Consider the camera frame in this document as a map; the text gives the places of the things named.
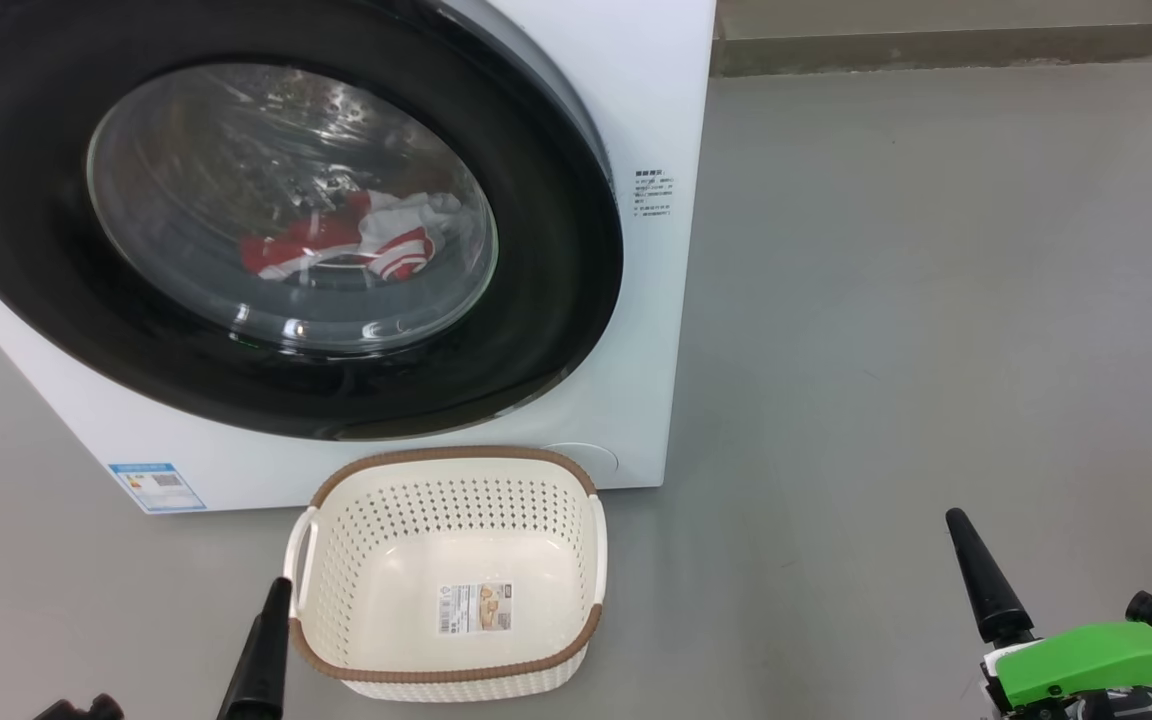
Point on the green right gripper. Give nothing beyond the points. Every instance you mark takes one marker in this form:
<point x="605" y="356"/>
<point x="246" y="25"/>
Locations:
<point x="1096" y="660"/>

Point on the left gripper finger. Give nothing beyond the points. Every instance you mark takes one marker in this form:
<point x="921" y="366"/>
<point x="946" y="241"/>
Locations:
<point x="261" y="660"/>

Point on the red and white garment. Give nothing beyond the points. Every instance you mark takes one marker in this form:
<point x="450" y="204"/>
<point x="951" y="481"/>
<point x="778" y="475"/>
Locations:
<point x="306" y="245"/>

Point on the black round glass washer door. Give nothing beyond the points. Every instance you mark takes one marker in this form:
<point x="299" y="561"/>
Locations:
<point x="36" y="250"/>

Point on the cream perforated laundry basket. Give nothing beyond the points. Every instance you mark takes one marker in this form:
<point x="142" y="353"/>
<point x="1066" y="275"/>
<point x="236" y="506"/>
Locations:
<point x="386" y="520"/>

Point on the white front-load washing machine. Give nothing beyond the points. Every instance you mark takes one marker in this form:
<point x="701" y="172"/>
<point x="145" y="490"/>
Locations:
<point x="636" y="350"/>

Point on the stainless steel washing machine drum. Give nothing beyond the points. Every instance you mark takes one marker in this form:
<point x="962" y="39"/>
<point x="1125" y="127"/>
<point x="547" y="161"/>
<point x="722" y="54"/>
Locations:
<point x="236" y="130"/>

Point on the blue energy label sticker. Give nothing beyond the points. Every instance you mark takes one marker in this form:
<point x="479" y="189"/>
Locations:
<point x="156" y="487"/>

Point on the round drain filter cover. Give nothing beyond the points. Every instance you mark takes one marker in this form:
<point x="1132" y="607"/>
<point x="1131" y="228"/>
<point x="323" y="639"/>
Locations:
<point x="598" y="458"/>

